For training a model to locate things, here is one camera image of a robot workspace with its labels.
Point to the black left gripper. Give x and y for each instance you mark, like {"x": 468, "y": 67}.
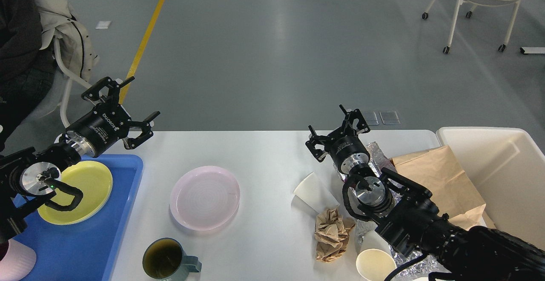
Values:
{"x": 100, "y": 128}

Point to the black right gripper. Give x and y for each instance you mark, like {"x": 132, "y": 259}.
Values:
{"x": 346, "y": 150}

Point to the brown paper bag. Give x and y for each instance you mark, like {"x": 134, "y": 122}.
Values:
{"x": 439, "y": 171}

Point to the pink plate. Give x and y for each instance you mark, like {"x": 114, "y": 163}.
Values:
{"x": 205, "y": 198}

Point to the teal green mug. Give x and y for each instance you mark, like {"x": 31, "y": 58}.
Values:
{"x": 166, "y": 260}

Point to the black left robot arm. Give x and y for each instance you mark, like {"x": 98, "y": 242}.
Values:
{"x": 30, "y": 180}

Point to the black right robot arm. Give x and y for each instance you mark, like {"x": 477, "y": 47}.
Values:
{"x": 408, "y": 219}

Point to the white paper cup lying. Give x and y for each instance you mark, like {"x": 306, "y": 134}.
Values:
{"x": 314, "y": 193}

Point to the white chair left background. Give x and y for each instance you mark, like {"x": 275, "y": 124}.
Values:
{"x": 58, "y": 96}

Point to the beige jacket on chair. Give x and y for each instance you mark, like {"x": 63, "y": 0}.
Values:
{"x": 58, "y": 20}

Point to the crumpled brown paper ball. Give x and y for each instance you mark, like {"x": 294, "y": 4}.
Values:
{"x": 332, "y": 233}

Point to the person in dark clothes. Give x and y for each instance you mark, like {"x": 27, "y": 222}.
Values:
{"x": 26, "y": 70}

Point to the white paper cup upright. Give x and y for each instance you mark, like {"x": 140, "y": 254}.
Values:
{"x": 374, "y": 261}

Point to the blue plastic tray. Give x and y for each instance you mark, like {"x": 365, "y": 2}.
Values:
{"x": 86, "y": 251}

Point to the pink ribbed cup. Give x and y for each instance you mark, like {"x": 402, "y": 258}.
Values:
{"x": 17, "y": 261}

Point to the white plastic bin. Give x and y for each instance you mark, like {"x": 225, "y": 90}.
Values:
{"x": 508, "y": 169}

